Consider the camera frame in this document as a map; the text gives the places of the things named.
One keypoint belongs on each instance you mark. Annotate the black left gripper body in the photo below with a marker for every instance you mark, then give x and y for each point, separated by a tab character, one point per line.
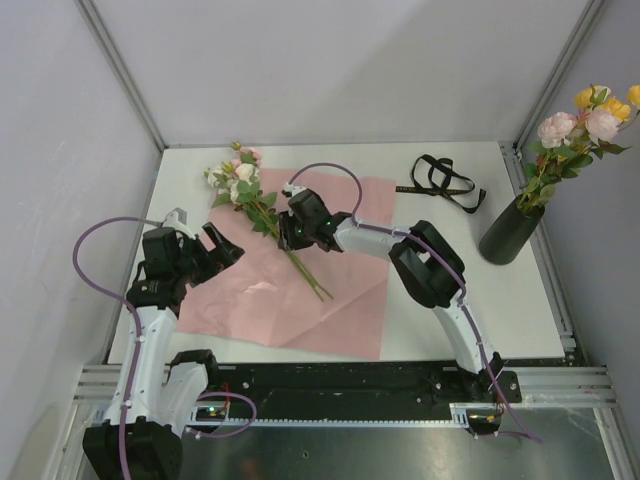
195	261

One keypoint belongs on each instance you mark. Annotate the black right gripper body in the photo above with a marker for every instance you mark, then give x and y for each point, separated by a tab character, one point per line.
296	234

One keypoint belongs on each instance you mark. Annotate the white rose stem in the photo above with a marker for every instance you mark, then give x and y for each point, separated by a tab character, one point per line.
213	176

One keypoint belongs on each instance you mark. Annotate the pink wrapping paper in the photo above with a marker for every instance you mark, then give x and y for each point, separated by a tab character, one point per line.
264	299

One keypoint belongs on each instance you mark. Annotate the black gold-lettered ribbon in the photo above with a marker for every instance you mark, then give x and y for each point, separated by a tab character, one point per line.
443	182

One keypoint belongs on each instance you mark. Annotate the pink rose stem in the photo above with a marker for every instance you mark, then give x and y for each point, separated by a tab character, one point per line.
565	135

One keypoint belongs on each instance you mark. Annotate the yellow flower bunch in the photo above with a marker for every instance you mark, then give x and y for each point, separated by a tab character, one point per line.
605	115

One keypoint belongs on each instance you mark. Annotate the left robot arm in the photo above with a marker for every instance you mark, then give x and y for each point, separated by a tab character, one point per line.
140	436

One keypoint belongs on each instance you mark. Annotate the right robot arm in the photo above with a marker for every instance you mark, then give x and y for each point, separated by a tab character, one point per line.
429	269

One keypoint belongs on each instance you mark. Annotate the dark cylindrical vase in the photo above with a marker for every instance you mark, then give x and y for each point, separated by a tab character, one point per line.
509	233

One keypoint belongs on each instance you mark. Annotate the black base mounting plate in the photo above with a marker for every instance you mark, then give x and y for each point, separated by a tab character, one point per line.
356	391

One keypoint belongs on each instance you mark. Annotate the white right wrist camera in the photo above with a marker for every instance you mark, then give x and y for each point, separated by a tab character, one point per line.
290	190

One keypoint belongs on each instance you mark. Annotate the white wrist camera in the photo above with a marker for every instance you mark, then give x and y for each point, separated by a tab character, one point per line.
290	190
176	219

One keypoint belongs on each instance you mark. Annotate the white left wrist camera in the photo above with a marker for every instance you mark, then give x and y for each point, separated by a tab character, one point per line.
176	219

